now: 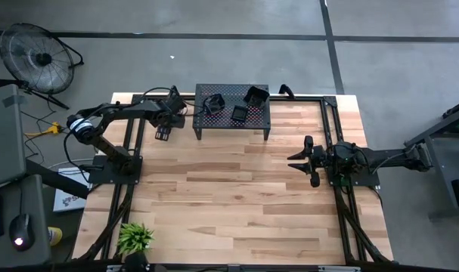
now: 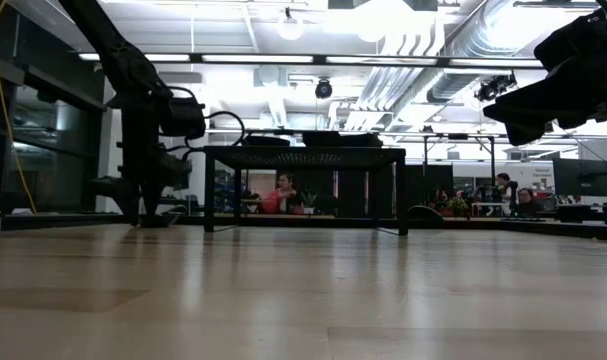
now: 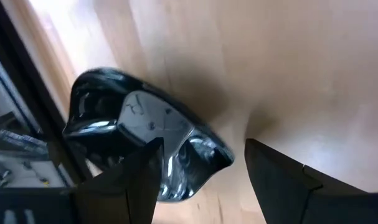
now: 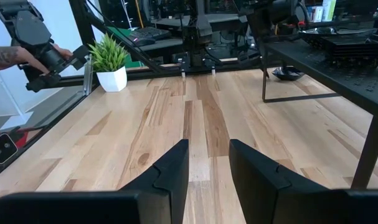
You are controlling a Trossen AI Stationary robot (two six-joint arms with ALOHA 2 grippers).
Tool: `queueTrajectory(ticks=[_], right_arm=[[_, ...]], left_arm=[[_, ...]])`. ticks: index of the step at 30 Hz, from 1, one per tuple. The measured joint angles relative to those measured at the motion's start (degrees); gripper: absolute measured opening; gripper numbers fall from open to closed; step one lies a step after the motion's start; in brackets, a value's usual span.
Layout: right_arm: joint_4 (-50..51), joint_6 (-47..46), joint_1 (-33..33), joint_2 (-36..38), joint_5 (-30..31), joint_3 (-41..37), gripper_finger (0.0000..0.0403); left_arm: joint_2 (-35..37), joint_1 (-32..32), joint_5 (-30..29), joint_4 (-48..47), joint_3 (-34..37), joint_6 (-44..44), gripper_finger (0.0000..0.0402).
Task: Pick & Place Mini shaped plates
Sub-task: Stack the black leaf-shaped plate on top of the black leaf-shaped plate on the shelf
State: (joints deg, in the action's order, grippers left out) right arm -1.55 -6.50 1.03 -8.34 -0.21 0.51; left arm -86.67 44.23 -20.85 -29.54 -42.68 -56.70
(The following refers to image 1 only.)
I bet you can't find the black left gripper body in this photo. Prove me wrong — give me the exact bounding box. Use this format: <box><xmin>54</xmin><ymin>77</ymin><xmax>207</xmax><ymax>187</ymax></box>
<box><xmin>148</xmin><ymin>107</ymin><xmax>187</xmax><ymax>130</ymax></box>

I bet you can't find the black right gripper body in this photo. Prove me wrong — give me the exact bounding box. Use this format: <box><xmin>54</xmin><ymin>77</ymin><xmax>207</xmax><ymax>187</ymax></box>
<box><xmin>311</xmin><ymin>145</ymin><xmax>334</xmax><ymax>177</ymax></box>

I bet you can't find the rounded square black bowl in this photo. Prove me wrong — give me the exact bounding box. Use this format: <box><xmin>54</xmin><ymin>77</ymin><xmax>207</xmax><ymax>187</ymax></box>
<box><xmin>202</xmin><ymin>93</ymin><xmax>227</xmax><ymax>116</ymax></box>

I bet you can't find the square black tray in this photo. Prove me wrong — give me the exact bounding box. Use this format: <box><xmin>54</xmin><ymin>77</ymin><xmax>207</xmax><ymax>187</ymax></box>
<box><xmin>230</xmin><ymin>104</ymin><xmax>250</xmax><ymax>123</ymax></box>

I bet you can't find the large wavy square black bowl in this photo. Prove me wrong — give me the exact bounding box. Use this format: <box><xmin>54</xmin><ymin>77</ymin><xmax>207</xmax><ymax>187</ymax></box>
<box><xmin>243</xmin><ymin>85</ymin><xmax>271</xmax><ymax>110</ymax></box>

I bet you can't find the black perforated metal shelf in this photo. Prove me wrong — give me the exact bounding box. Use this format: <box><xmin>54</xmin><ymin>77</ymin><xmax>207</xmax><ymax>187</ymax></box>
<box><xmin>192</xmin><ymin>83</ymin><xmax>272</xmax><ymax>142</ymax></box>

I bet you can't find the small green potted plant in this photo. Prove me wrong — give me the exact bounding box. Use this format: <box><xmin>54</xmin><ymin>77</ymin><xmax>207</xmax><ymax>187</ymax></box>
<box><xmin>116</xmin><ymin>221</ymin><xmax>156</xmax><ymax>272</ymax></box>

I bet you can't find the yellow power plug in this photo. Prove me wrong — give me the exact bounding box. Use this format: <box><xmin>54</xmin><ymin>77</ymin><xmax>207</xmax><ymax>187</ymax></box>
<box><xmin>23</xmin><ymin>121</ymin><xmax>64</xmax><ymax>138</ymax></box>

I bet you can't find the white cardboard box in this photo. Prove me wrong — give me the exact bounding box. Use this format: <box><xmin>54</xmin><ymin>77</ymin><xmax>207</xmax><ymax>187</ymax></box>
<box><xmin>52</xmin><ymin>166</ymin><xmax>93</xmax><ymax>213</ymax></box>

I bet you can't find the black support beam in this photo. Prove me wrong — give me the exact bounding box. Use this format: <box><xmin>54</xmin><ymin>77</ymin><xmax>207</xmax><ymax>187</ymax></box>
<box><xmin>24</xmin><ymin>158</ymin><xmax>91</xmax><ymax>200</ymax></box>

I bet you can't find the grey metal cart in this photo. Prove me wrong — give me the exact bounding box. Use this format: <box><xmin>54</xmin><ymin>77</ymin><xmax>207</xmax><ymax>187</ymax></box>
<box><xmin>402</xmin><ymin>96</ymin><xmax>459</xmax><ymax>211</ymax></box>

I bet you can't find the black metal floor fan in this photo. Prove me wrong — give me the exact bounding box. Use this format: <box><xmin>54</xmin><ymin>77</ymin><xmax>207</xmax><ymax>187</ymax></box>
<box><xmin>0</xmin><ymin>21</ymin><xmax>85</xmax><ymax>110</ymax></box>

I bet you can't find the grey equipment case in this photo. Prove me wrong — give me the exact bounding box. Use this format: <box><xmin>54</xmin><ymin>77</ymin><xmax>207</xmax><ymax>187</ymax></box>
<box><xmin>0</xmin><ymin>83</ymin><xmax>28</xmax><ymax>190</ymax></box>

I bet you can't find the grey side desk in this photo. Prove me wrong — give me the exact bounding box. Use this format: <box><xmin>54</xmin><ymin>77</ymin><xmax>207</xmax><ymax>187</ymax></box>
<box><xmin>0</xmin><ymin>174</ymin><xmax>53</xmax><ymax>270</ymax></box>

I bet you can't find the black computer mouse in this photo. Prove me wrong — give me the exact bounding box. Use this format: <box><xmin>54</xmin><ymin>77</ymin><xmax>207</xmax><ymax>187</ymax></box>
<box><xmin>8</xmin><ymin>213</ymin><xmax>36</xmax><ymax>252</ymax></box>

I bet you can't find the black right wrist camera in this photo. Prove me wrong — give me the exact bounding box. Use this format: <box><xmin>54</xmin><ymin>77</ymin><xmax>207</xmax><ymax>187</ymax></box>
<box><xmin>333</xmin><ymin>141</ymin><xmax>358</xmax><ymax>164</ymax></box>

